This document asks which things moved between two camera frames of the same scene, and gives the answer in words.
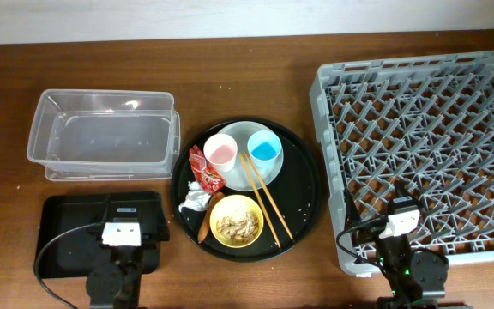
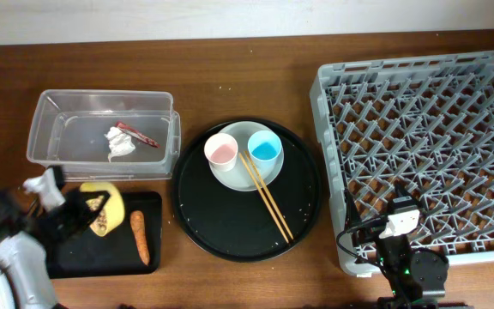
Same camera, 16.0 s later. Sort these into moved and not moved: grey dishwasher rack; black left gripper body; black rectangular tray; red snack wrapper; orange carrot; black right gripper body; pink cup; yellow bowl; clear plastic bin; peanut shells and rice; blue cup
Moved: yellow bowl; peanut shells and rice; red snack wrapper; black left gripper body; orange carrot
Not moved: blue cup; black right gripper body; black rectangular tray; grey dishwasher rack; pink cup; clear plastic bin
